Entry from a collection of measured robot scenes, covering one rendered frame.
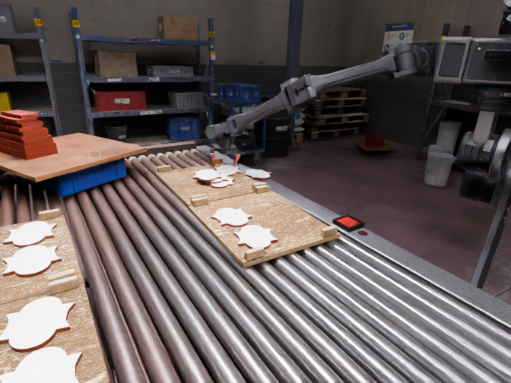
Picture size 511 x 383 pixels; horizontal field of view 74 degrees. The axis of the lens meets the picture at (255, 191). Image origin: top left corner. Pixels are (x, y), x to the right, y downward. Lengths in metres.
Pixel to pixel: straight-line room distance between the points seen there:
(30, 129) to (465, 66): 1.62
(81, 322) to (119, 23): 5.35
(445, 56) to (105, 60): 4.45
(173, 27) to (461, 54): 4.42
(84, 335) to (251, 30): 6.16
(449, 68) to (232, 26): 5.26
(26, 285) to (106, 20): 5.16
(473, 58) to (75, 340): 1.41
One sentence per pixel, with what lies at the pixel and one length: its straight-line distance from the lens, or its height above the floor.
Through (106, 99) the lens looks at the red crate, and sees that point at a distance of 5.24.
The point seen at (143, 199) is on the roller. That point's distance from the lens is 1.39.
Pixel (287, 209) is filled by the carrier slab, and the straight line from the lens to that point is 1.24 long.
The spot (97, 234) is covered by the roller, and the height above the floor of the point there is 0.92.
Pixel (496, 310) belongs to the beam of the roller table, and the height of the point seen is 0.91.
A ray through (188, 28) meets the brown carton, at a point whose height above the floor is 1.75.
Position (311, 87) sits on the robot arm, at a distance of 1.18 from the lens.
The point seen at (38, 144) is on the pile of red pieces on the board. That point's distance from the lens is 1.61.
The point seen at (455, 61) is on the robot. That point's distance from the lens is 1.47.
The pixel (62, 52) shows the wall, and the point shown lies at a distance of 5.83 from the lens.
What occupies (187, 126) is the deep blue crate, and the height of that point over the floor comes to 0.35.
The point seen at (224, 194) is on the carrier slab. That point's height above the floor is 0.94.
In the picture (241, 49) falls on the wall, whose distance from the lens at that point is 6.51.
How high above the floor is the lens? 1.45
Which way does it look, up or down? 22 degrees down
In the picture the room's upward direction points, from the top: 2 degrees clockwise
